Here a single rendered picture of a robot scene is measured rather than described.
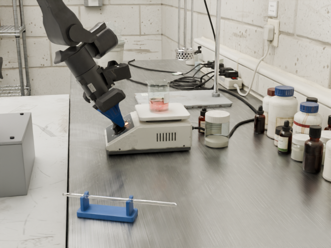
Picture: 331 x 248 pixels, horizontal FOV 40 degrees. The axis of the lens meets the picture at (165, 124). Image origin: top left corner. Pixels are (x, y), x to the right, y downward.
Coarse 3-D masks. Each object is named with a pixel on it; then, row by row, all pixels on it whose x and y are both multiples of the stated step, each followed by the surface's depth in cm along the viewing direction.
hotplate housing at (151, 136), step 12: (132, 120) 109; (168, 120) 106; (180, 120) 107; (132, 132) 103; (144, 132) 104; (156, 132) 104; (168, 132) 105; (180, 132) 105; (108, 144) 104; (120, 144) 104; (132, 144) 104; (144, 144) 105; (156, 144) 105; (168, 144) 106; (180, 144) 106
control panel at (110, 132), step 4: (128, 116) 113; (124, 120) 112; (128, 120) 110; (112, 124) 114; (128, 124) 108; (132, 124) 106; (108, 128) 113; (128, 128) 105; (108, 132) 110; (112, 132) 109; (124, 132) 104; (108, 136) 108; (112, 136) 106; (116, 136) 105; (108, 140) 105
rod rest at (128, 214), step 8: (88, 192) 79; (80, 200) 77; (88, 200) 79; (80, 208) 78; (88, 208) 78; (96, 208) 78; (104, 208) 78; (112, 208) 78; (120, 208) 78; (128, 208) 75; (80, 216) 77; (88, 216) 77; (96, 216) 76; (104, 216) 76; (112, 216) 76; (120, 216) 76; (128, 216) 76
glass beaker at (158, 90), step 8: (152, 80) 109; (160, 80) 109; (168, 80) 106; (152, 88) 105; (160, 88) 105; (168, 88) 106; (152, 96) 106; (160, 96) 105; (168, 96) 107; (152, 104) 106; (160, 104) 106; (168, 104) 107; (152, 112) 107; (160, 112) 106
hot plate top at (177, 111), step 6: (138, 108) 111; (144, 108) 111; (174, 108) 111; (180, 108) 111; (138, 114) 106; (144, 114) 106; (150, 114) 106; (156, 114) 106; (162, 114) 106; (168, 114) 106; (174, 114) 106; (180, 114) 106; (186, 114) 106; (144, 120) 104; (150, 120) 104; (156, 120) 104
